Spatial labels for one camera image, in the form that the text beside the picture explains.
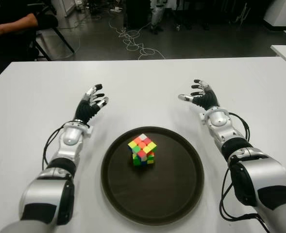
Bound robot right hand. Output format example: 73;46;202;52
178;79;220;112

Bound black chair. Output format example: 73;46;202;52
30;24;75;61

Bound white machine housing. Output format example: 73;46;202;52
263;0;286;27

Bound white cabinet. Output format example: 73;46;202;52
50;0;82;17

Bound multicoloured Rubik's cube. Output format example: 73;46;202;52
127;133;157;167

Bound background humanoid robot legs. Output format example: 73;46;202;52
150;0;167;32

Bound tangled white floor cable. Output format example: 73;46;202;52
108;17;167;60

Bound grey metal stand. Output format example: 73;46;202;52
235;1;252;25

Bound bystander black-clothed body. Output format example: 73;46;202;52
0;0;59;85

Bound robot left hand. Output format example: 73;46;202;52
74;83;109;127

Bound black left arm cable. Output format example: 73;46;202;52
42;123;68;172

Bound black cabinet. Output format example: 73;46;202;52
124;0;153;29

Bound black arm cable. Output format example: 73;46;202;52
219;112;271;233
42;123;68;172

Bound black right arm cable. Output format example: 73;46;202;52
219;112;271;233

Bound dark brown round plate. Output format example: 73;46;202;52
100;126;205;224

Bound thin white floor cable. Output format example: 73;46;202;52
55;14;95;58

